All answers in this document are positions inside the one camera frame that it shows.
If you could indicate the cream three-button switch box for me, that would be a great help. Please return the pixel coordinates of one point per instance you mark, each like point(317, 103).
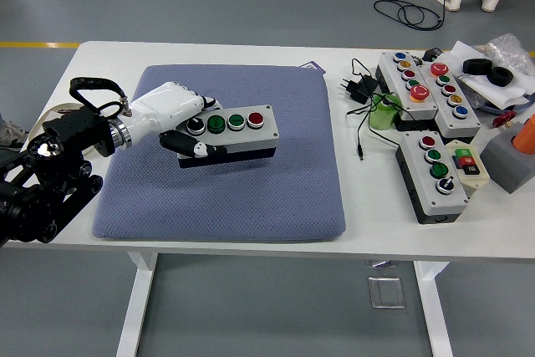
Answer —
point(470, 162)

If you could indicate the white paper sheet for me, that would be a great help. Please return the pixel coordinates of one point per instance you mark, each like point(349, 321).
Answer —
point(501, 95)

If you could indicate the red valve knob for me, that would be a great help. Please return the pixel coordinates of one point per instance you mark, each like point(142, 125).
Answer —
point(503, 118)

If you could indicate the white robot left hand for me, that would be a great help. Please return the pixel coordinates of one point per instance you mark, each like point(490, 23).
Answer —
point(167, 106)

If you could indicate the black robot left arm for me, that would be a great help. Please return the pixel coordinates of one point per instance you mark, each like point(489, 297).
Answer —
point(62, 127)

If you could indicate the grey block holder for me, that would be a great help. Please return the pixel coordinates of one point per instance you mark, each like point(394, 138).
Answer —
point(501, 160)

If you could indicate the purple-edged card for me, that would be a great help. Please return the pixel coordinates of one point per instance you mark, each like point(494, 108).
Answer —
point(315, 66)

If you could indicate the grey five-button box, large stop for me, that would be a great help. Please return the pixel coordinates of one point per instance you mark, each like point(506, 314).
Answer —
point(462, 123)
point(422, 111)

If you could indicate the blue-grey padded mat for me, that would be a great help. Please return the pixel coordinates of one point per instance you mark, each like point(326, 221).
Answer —
point(271, 190)

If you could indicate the green plastic cylinder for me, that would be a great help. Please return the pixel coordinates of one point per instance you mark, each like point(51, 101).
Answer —
point(380, 118)

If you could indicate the orange cylinder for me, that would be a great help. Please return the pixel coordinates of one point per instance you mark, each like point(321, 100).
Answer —
point(527, 135)

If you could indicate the clear bubble wrap bag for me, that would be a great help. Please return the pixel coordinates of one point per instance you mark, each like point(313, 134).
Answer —
point(507, 47)

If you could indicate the small black device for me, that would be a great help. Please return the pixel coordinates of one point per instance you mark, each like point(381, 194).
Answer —
point(430, 55)

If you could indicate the white table leg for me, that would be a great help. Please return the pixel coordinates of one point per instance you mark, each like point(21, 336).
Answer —
point(434, 315)
point(134, 311)

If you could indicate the white shallow tray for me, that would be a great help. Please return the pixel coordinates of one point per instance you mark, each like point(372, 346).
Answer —
point(69, 105)

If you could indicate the metal floor socket plate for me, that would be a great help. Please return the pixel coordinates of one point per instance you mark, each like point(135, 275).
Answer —
point(386, 292)

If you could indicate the grey four-button control box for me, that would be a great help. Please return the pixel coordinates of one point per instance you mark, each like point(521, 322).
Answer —
point(443, 200)
point(251, 139)

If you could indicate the black power adapter plug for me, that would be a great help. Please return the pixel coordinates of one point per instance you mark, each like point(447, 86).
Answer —
point(359, 89)

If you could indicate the person's grey shoe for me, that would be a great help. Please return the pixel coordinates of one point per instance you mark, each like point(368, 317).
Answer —
point(10, 135)

